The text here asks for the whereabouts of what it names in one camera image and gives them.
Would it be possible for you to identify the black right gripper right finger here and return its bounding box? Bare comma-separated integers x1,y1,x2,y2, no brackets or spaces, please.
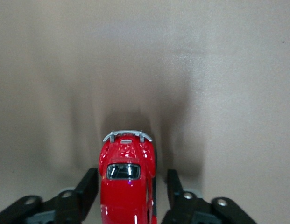
159,169,258,224

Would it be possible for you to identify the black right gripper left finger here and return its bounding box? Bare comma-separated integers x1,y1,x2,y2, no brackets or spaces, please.
0,168,99,224

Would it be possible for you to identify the red beetle toy car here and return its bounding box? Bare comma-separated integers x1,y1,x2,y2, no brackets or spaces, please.
98,128,158,224

